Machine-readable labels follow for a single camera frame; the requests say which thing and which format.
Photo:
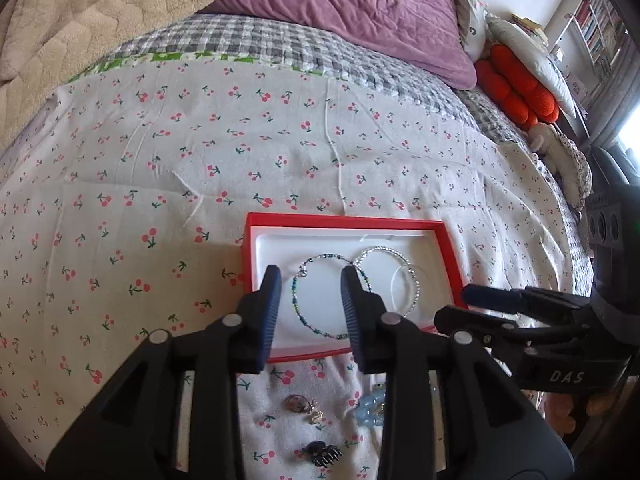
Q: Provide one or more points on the white bookshelf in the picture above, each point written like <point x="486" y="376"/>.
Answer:
<point x="595" y="25"/>

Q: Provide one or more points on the cherry print bed sheet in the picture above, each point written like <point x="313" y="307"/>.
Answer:
<point x="200" y="160"/>

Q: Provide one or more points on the purple duvet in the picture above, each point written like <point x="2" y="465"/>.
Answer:
<point x="380" y="5"/>

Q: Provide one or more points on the orange knot cushion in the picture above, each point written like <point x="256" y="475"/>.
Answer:
<point x="515" y="85"/>

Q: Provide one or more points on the beige fleece blanket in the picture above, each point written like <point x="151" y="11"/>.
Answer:
<point x="90" y="15"/>

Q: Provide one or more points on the person's right hand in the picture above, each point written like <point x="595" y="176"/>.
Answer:
<point x="557" y="412"/>

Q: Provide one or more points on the white plush toy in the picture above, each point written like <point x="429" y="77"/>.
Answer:
<point x="547" y="147"/>

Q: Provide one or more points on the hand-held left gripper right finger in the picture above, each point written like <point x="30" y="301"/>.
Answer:
<point x="351" y="310"/>

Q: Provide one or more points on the dark blue hair claw clip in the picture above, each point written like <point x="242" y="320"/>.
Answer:
<point x="322" y="452"/>

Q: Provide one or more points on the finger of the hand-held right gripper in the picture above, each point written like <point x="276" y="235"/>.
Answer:
<point x="492" y="297"/>
<point x="467" y="320"/>

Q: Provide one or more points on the white pillow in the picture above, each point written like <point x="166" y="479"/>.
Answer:
<point x="470" y="10"/>
<point x="540" y="60"/>

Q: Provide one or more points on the red jewelry box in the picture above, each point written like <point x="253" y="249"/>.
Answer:
<point x="350" y="240"/>

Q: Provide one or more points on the stack of books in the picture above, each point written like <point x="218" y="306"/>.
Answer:
<point x="529" y="25"/>

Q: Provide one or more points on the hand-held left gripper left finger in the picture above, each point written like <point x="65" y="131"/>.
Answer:
<point x="270" y="310"/>

